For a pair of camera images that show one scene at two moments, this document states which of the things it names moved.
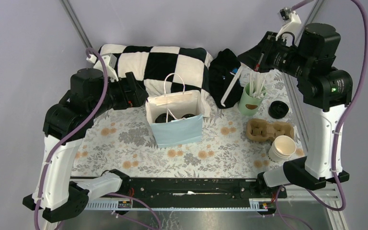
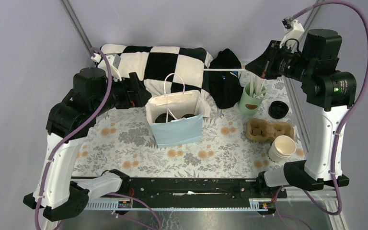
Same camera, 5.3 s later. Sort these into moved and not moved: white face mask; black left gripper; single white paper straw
Moved: single white paper straw
Not moved: white face mask; black left gripper
